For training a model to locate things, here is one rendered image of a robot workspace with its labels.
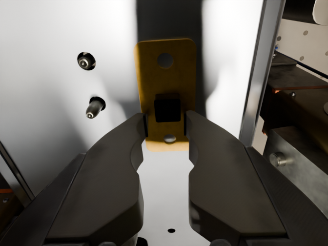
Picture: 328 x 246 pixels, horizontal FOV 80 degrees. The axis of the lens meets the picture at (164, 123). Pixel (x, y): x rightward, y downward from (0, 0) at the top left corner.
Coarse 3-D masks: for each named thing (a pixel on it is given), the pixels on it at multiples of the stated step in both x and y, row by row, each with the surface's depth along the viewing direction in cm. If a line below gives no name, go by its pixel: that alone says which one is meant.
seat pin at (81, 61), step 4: (84, 56) 12; (88, 56) 12; (92, 56) 13; (80, 60) 12; (84, 60) 12; (88, 60) 12; (92, 60) 13; (80, 64) 12; (84, 64) 12; (88, 64) 12; (92, 64) 13; (84, 68) 12
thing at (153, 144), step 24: (144, 48) 12; (168, 48) 12; (192, 48) 12; (144, 72) 13; (168, 72) 12; (192, 72) 12; (144, 96) 13; (168, 96) 13; (192, 96) 13; (168, 120) 13; (168, 144) 16
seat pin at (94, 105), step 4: (96, 96) 14; (96, 100) 14; (100, 100) 14; (92, 104) 13; (96, 104) 13; (100, 104) 14; (88, 108) 13; (92, 108) 13; (96, 108) 13; (100, 108) 13; (88, 112) 13; (92, 112) 13; (96, 112) 13; (88, 116) 13; (92, 116) 13; (96, 116) 13
